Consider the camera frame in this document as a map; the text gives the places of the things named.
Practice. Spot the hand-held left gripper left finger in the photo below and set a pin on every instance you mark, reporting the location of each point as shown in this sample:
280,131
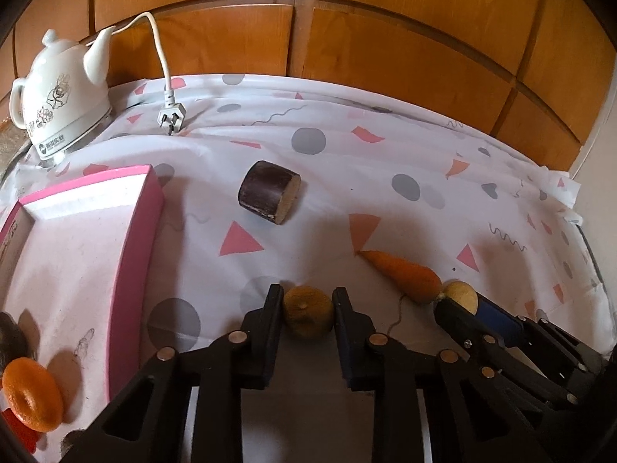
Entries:
272,342

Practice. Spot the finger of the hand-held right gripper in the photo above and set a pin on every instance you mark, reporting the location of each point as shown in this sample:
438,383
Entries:
458,320
501,323

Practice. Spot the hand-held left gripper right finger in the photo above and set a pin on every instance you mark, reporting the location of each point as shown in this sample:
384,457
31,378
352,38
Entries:
347,347

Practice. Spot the small pale yellow fruit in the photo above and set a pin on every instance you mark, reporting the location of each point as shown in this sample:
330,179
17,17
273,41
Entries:
460,294

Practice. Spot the yellow-brown round fruit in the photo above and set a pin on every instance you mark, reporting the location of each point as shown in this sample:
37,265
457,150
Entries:
308,313

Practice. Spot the pink shallow tray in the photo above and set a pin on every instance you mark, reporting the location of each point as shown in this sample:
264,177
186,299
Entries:
72,260

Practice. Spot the dark fruit chunk pale cut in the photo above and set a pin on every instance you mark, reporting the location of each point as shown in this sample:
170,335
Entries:
72,439

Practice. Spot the large orange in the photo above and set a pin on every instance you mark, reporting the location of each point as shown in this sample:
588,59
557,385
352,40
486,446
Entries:
33,395

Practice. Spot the dark brown fruit chunk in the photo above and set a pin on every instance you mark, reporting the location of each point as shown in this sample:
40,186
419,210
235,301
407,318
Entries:
9,342

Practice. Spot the red tomato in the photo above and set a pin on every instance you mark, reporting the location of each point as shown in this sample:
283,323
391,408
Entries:
17,431

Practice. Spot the orange carrot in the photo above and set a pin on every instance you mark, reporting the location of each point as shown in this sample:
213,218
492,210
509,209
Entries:
409,275

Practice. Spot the dark sugarcane piece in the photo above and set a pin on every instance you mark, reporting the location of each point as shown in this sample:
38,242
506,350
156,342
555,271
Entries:
265,193

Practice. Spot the grey kettle base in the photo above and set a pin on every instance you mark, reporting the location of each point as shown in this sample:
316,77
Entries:
72,142

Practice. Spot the white floral ceramic kettle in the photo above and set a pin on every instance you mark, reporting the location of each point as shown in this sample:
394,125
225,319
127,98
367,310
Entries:
62,96

